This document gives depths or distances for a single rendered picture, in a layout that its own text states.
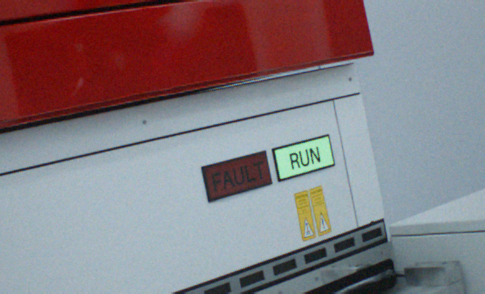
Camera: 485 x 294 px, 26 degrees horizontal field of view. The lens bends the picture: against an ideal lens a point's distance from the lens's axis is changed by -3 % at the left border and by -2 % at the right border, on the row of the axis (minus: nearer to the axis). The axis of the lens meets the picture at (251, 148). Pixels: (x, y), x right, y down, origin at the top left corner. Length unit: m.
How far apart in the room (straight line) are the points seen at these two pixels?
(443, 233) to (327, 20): 0.36
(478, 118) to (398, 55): 0.55
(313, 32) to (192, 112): 0.22
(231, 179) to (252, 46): 0.18
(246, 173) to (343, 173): 0.20
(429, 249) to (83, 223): 0.56
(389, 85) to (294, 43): 2.54
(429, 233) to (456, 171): 2.67
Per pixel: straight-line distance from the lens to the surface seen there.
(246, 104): 1.46
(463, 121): 4.33
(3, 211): 1.23
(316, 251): 1.53
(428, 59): 4.20
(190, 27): 1.35
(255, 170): 1.45
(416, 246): 1.61
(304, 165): 1.52
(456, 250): 1.57
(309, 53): 1.49
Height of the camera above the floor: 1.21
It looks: 3 degrees down
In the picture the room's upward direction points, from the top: 11 degrees counter-clockwise
